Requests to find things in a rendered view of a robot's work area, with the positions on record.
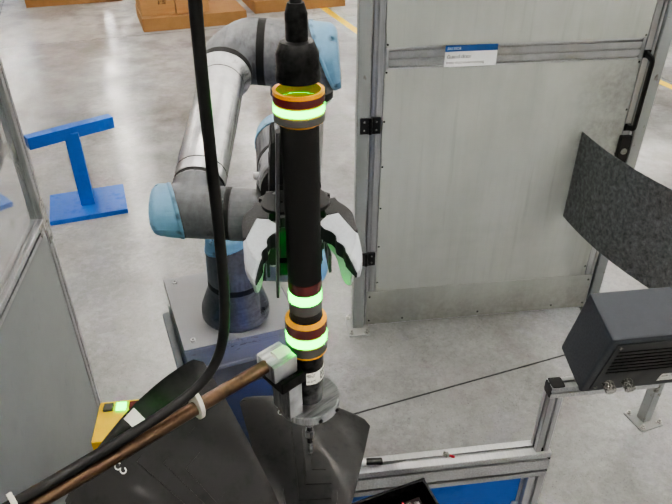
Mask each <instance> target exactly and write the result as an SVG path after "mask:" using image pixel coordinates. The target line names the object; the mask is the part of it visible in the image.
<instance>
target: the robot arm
mask: <svg viewBox="0 0 672 504"><path fill-rule="evenodd" d="M308 37H310V38H312V39H314V41H315V43H316V46H317V48H318V50H319V66H320V72H321V80H320V81H319V82H318V83H320V84H322V85H323V86H324V87H325V106H326V105H327V104H328V103H329V102H330V101H332V99H333V90H334V91H336V90H339V89H340V88H341V70H340V54H339V42H338V32H337V29H336V27H335V26H334V25H333V24H332V23H330V22H324V21H314V20H313V19H309V20H308ZM282 38H285V21H284V19H280V18H260V17H247V18H242V19H239V20H236V21H234V22H232V23H230V24H228V25H226V26H225V27H223V28H222V29H221V30H219V31H218V32H217V33H216V34H215V35H213V36H212V38H211V39H210V40H209V41H208V42H207V43H206V52H207V63H208V74H209V84H210V94H211V103H212V113H213V123H214V132H215V141H216V151H217V160H218V170H219V179H220V189H221V199H222V209H223V219H224V229H225V240H226V250H227V262H228V274H229V288H230V327H229V333H241V332H246V331H250V330H252V329H255V328H257V327H258V326H260V325H261V324H262V323H263V322H264V321H265V320H266V319H267V317H268V315H269V299H268V296H267V294H266V292H265V289H264V287H263V285H262V282H263V281H276V202H275V127H274V123H275V122H274V120H273V114H271V115H269V116H267V117H266V118H265V119H263V121H262V122H261V123H260V124H259V126H258V128H257V132H256V136H255V140H254V146H255V150H256V168H257V172H254V173H253V179H254V180H257V181H256V188H244V187H229V186H226V184H227V178H228V173H229V167H230V162H231V156H232V151H233V146H234V140H235V135H236V129H237V124H238V118H239V113H240V107H241V102H242V96H243V95H244V94H245V93H246V92H247V91H248V89H249V88H250V85H261V86H270V96H271V98H272V88H273V86H274V85H276V84H278V83H277V82H276V81H275V72H276V61H275V51H276V49H277V46H278V44H279V41H280V40H281V39H282ZM323 126H324V122H323V123H322V124H320V125H319V149H320V216H321V276H322V281H323V280H324V279H325V277H326V274H327V270H329V273H332V255H331V251H332V252H333V253H334V255H335V256H336V258H337V261H338V265H339V269H340V273H341V276H342V279H343V280H344V282H345V283H346V284H347V285H348V286H349V285H351V284H352V282H353V277H354V276H355V278H356V277H360V274H361V270H362V250H361V245H360V240H359V236H358V229H357V226H356V222H355V218H354V215H353V213H352V212H351V210H350V209H349V208H348V207H346V206H345V205H344V204H342V203H340V202H339V201H337V199H336V198H335V197H333V198H330V193H328V192H325V191H323V190H321V171H322V149H323ZM148 215H149V223H150V226H151V229H152V231H153V232H154V233H155V234H156V235H159V236H165V237H170V238H181V239H185V238H194V239H205V246H204V252H205V255H206V267H207V279H208V286H207V289H206V292H205V295H204V298H203V301H202V316H203V319H204V321H205V322H206V323H207V324H208V325H209V326H210V327H212V328H214V329H216V330H219V290H218V277H217V266H216V256H215V246H214V237H213V228H212V219H211V210H210V201H209V192H208V183H207V175H206V166H205V157H204V149H203V140H202V132H201V124H200V115H199V106H198V98H197V89H196V93H195V97H194V100H193V104H192V108H191V112H190V116H189V120H188V124H187V128H186V131H185V135H184V139H183V143H182V147H181V151H180V155H179V158H178V162H177V166H176V170H175V174H174V178H173V182H172V184H171V183H170V182H167V183H159V184H156V185H155V186H154V187H153V189H152V190H151V193H150V197H149V206H148ZM279 264H280V282H288V272H287V252H286V232H285V213H284V193H283V174H282V154H281V134H280V133H279Z"/></svg>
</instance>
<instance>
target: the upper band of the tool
mask: <svg viewBox="0 0 672 504"><path fill-rule="evenodd" d="M279 86H280V87H279ZM292 91H298V92H302V91H308V92H304V93H296V92H292ZM286 92H288V93H286ZM312 92H314V93H312ZM282 93H284V95H283V94H282ZM311 93H312V94H311ZM324 93H325V87H324V86H323V85H322V84H320V83H316V84H314V85H310V86H303V87H291V86H285V85H283V86H282V85H281V84H279V83H278V84H276V85H274V86H273V88H272V94H273V96H274V97H276V98H278V99H280V100H284V101H291V102H304V101H311V100H315V99H318V98H320V97H322V96H323V95H324ZM324 103H325V102H324ZM324 103H323V104H322V105H324ZM273 105H274V106H275V107H277V108H279V109H282V110H287V111H309V110H313V109H317V108H319V107H321V106H322V105H320V106H318V107H315V108H311V109H304V110H291V109H284V108H281V107H278V106H276V105H275V104H274V103H273ZM273 113H274V112H273ZM324 113H325V111H324V112H323V113H322V114H321V115H319V116H316V117H313V118H308V119H288V118H283V117H280V116H278V115H276V114H275V113H274V114H275V115H276V116H277V117H279V118H281V119H285V120H291V121H305V120H311V119H315V118H318V117H320V116H322V115H323V114H324ZM281 127H283V126H281ZM314 127H316V126H314ZM314 127H310V128H302V129H294V128H286V127H283V128H286V129H290V130H307V129H311V128H314Z"/></svg>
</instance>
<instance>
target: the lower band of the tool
mask: <svg viewBox="0 0 672 504"><path fill-rule="evenodd" d="M289 312H290V311H289V310H288V311H287V313H286V315H285V321H286V323H287V325H288V326H289V327H291V328H292V329H294V330H297V331H304V332H306V331H313V330H316V329H319V328H320V327H322V326H323V325H324V324H325V322H326V320H327V314H326V312H325V311H324V309H322V313H323V316H322V318H321V320H320V321H319V322H317V323H315V324H313V325H307V326H303V325H298V324H295V323H294V322H292V321H291V320H290V318H289ZM325 352H326V351H325ZM325 352H324V353H325ZM324 353H323V354H322V355H324ZM322 355H321V356H322ZM321 356H319V357H316V358H313V359H299V358H297V360H302V361H311V360H315V359H318V358H320V357H321Z"/></svg>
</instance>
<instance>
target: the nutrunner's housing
mask: <svg viewBox="0 0 672 504"><path fill-rule="evenodd" d="M284 21H285V38H282V39H281V40H280V41H279V44H278V46H277V49H276V51H275V61H276V72H275V81H276V82H277V83H279V84H281V85H285V86H291V87H303V86H310V85H314V84H316V83H318V82H319V81H320V80H321V72H320V66H319V50H318V48H317V46H316V43H315V41H314V39H312V38H310V37H308V12H307V9H306V6H305V3H304V1H302V2H301V3H295V4H294V3H290V2H289V1H288V2H287V4H286V8H285V12H284ZM297 366H298V367H299V368H301V369H302V370H303V371H304V377H305V381H304V382H303V383H302V401H303V405H314V404H316V403H318V402H319V401H320V400H321V399H322V396H323V381H324V355H322V356H321V357H320V358H318V359H315V360H311V361H302V360H297Z"/></svg>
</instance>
